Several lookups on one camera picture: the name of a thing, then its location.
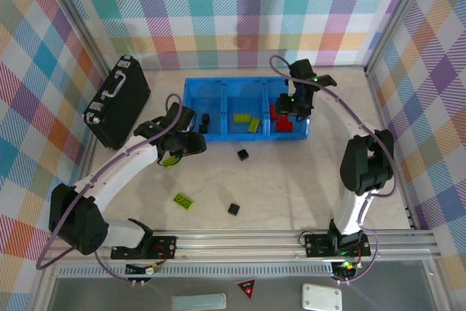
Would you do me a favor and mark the black hard carrying case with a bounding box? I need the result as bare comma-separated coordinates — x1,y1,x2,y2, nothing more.
82,55,151,151

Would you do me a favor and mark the perforated metal strip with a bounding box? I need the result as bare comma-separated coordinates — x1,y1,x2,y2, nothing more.
58,265,336,278

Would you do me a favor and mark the pale blue rectangular block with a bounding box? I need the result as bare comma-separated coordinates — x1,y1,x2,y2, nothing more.
170,292,227,311

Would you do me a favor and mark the red triangle marker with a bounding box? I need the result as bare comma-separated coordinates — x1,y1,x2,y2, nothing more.
234,278,258,302

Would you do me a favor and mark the white rectangular plate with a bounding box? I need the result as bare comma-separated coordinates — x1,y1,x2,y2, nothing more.
301,283,344,311

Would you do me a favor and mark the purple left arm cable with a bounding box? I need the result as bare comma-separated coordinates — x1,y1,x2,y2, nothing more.
36,92,183,285

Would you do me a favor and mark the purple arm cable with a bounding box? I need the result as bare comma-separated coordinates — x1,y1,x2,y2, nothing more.
36,92,183,285
269,55,398,285

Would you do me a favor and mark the aluminium side rail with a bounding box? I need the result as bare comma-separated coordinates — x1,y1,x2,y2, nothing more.
363,66,419,232

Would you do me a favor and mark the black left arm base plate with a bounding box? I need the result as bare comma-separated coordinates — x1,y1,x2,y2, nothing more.
110,235,178,261

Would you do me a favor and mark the aluminium mounting rail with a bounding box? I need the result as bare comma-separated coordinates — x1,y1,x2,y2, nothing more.
39,229,438,264

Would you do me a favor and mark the aluminium frame post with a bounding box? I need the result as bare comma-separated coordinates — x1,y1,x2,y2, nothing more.
34,0,112,75
362,0,434,75

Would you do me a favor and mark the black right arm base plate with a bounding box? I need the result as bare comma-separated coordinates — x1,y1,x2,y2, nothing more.
304,232,372,258

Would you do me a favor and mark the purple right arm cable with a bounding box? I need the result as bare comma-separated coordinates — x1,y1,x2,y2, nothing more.
269,55,398,285

